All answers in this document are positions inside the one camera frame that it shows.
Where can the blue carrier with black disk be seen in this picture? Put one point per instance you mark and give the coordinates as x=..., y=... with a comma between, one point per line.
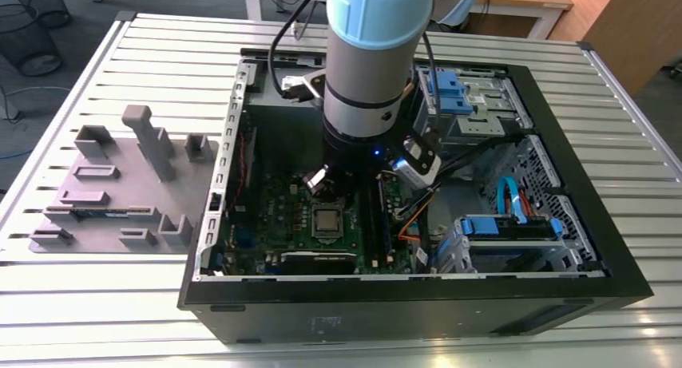
x=480, y=226

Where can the wooden desk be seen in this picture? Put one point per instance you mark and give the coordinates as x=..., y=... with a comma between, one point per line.
x=533, y=1

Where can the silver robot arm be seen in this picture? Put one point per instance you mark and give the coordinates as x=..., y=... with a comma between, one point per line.
x=368, y=84

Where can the black PC case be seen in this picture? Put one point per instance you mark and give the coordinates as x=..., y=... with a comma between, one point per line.
x=373, y=320

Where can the green motherboard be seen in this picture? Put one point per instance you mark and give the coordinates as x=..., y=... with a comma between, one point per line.
x=282, y=184

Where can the silver drive cage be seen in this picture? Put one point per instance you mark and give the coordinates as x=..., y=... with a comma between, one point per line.
x=480, y=132

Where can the black graphics card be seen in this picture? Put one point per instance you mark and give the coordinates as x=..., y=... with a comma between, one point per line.
x=320, y=264

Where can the black case fan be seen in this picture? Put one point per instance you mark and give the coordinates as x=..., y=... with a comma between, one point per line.
x=250, y=176

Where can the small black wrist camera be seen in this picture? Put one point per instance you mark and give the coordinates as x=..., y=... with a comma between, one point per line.
x=317, y=177

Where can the grey parts rack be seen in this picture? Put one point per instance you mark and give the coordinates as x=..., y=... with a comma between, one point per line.
x=134, y=192

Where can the grey wrist connector block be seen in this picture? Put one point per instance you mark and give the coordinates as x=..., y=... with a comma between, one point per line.
x=304, y=86

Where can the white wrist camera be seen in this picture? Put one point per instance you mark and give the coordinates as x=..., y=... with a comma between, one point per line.
x=419, y=164

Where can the grey power supply unit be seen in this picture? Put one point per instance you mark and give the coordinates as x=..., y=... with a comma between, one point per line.
x=282, y=132

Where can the large black mesh bin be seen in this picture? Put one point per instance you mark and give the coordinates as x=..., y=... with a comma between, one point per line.
x=33, y=48

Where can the black RAM slot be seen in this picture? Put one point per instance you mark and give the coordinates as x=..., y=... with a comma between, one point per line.
x=377, y=224
x=361, y=232
x=368, y=232

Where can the CPU with silver top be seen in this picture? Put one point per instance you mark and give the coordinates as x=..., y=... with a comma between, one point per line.
x=329, y=220

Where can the silver disk bay cage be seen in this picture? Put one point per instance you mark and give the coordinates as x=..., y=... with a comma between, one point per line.
x=533, y=252

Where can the tall blue disk carrier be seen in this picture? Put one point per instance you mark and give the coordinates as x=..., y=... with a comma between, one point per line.
x=453, y=92

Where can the small black mesh bin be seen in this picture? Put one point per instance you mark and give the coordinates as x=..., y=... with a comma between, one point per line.
x=57, y=13

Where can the RAM stick with white label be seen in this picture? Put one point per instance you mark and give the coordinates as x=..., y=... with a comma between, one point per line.
x=102, y=213

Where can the brown wooden cabinet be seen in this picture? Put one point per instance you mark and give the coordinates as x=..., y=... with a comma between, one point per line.
x=635, y=32

